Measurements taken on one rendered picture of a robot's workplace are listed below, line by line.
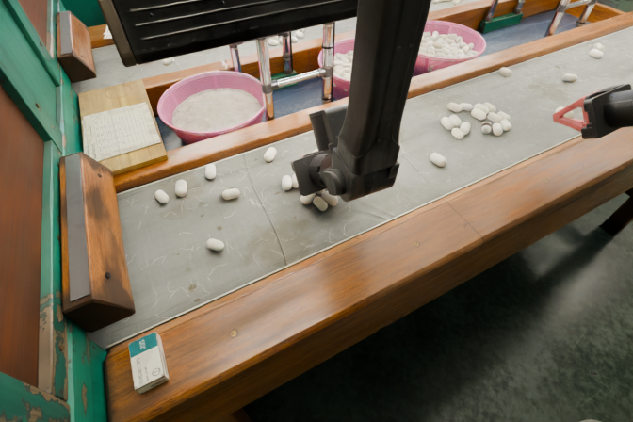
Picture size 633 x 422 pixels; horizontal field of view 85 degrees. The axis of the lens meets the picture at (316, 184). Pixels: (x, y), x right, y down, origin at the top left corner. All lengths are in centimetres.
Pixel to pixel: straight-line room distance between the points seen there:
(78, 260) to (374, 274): 41
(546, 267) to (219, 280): 139
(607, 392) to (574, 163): 90
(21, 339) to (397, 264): 47
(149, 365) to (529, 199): 67
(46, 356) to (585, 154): 95
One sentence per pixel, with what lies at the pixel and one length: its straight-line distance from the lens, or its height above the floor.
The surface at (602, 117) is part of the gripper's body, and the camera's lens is 73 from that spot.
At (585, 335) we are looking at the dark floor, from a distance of 163.
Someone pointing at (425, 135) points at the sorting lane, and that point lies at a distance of 85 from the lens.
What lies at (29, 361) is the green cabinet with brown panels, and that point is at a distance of 47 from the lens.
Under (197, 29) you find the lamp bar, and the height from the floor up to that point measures 107.
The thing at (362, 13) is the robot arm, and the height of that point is 113.
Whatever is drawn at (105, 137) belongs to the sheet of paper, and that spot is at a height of 78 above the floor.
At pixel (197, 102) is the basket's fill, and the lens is 98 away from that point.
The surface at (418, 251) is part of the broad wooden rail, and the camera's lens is 60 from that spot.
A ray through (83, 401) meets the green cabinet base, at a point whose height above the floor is 82.
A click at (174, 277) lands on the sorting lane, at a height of 74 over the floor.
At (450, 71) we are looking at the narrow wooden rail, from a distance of 107.
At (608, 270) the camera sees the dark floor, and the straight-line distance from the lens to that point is 185.
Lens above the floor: 125
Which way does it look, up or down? 47 degrees down
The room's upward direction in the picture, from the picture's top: straight up
